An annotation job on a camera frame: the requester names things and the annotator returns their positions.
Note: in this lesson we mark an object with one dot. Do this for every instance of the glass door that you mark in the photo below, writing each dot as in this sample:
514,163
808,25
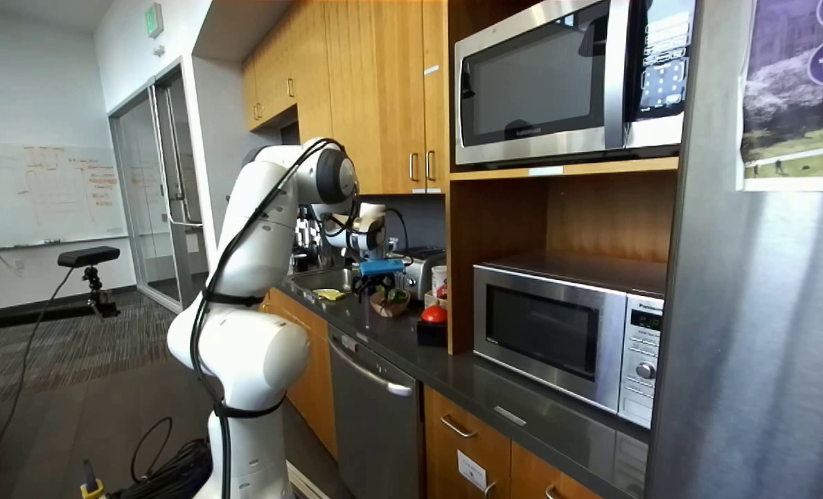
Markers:
162,194

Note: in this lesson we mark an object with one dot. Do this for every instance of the small silver countertop microwave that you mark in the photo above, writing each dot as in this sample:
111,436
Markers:
539,329

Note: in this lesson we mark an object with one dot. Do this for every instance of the tall wooden shelf cabinet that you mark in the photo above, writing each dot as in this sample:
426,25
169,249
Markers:
606,217

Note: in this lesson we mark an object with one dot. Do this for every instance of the white cabinet label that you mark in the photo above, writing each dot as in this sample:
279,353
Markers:
471,472

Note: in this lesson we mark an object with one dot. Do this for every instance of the plain wooden lower cabinet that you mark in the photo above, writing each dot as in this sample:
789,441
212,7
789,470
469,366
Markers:
313,377

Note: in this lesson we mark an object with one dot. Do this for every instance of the green exit sign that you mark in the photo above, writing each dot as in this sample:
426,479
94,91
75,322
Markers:
154,20

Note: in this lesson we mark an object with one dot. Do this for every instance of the wall whiteboard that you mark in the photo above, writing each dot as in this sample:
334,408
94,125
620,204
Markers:
50,194

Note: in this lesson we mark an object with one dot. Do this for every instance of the wooden bowl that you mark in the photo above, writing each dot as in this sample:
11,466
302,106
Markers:
390,308

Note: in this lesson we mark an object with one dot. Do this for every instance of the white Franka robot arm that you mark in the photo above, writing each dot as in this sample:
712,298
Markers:
244,351

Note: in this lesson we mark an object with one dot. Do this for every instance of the wooden upper cabinet door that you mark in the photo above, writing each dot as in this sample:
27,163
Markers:
372,92
435,73
276,73

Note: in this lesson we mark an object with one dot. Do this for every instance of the wooden lower cabinet with label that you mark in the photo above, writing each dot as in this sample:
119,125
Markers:
469,461

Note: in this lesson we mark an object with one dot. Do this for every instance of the black cube with red top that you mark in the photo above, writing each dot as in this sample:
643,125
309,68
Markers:
433,318

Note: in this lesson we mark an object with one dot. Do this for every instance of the yellow sponge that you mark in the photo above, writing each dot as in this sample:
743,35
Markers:
327,296

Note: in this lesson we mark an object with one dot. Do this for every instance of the wooden condiment crate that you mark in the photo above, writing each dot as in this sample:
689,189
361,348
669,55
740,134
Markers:
428,282

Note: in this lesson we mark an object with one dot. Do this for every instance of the purple landscape poster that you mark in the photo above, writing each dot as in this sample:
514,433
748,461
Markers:
798,92

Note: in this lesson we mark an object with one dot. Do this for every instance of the stainless steel refrigerator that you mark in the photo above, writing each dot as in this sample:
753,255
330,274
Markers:
761,351

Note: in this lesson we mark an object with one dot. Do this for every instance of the black padded stand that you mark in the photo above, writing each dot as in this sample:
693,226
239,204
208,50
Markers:
89,255

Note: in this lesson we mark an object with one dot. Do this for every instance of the large silver built-in microwave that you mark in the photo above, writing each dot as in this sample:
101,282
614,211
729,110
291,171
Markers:
531,84

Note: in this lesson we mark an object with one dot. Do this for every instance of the yellow plug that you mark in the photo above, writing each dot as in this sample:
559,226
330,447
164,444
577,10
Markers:
92,487

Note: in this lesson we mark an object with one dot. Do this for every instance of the stainless steel dishwasher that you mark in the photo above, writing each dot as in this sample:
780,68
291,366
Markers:
372,433

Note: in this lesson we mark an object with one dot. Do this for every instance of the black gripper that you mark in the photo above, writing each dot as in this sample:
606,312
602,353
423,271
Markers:
383,283

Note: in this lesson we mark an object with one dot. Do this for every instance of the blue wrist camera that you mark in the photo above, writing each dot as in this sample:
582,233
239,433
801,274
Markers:
379,268

